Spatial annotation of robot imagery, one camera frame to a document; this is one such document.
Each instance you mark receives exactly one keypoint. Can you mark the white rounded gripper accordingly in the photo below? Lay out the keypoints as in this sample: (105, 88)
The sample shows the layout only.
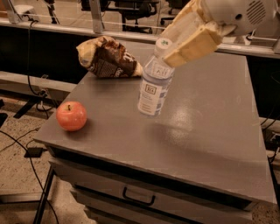
(237, 16)

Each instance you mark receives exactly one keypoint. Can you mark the clear plastic water bottle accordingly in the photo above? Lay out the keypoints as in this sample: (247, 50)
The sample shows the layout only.
(156, 79)

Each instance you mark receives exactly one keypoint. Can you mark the brown chip bag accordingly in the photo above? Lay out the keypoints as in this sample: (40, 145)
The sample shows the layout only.
(107, 58)

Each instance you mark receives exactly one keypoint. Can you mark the black office chair right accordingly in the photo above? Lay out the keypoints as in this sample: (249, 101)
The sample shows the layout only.
(173, 5)

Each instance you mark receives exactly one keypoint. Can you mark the black office chair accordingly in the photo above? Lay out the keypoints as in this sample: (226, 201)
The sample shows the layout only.
(173, 5)
(131, 11)

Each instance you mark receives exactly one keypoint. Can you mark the grey drawer cabinet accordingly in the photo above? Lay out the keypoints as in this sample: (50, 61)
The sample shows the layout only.
(203, 157)

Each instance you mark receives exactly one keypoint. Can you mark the red apple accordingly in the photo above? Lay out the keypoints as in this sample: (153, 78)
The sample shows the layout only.
(71, 115)

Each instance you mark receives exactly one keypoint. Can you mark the black power adapter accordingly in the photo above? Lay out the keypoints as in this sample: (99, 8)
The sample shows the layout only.
(34, 152)

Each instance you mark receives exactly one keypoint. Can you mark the metal railing post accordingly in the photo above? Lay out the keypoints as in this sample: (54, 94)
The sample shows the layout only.
(96, 15)

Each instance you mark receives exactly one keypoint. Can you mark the black drawer handle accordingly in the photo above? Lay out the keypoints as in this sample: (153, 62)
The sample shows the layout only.
(138, 197)

